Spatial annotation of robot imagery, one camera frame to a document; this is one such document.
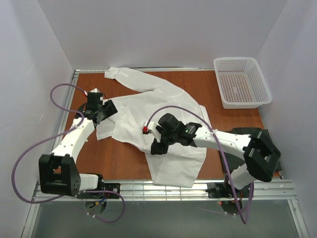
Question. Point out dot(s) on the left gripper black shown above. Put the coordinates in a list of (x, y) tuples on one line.
[(109, 109)]

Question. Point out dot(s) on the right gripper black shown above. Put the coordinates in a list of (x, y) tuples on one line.
[(160, 146)]

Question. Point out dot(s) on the white long sleeve shirt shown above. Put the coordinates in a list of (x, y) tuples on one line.
[(154, 98)]

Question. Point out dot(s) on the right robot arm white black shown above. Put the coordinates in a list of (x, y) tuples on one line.
[(259, 154)]

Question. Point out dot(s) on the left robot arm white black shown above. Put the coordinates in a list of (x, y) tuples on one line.
[(58, 171)]

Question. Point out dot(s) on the dark striped folded shirt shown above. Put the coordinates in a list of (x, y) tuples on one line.
[(233, 161)]

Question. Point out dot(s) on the white plastic basket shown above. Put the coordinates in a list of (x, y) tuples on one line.
[(241, 83)]

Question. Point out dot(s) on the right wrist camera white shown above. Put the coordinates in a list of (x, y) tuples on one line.
[(150, 127)]

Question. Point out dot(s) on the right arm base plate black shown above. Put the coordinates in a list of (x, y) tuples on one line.
[(221, 190)]

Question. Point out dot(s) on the aluminium frame rail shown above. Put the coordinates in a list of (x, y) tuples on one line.
[(122, 163)]

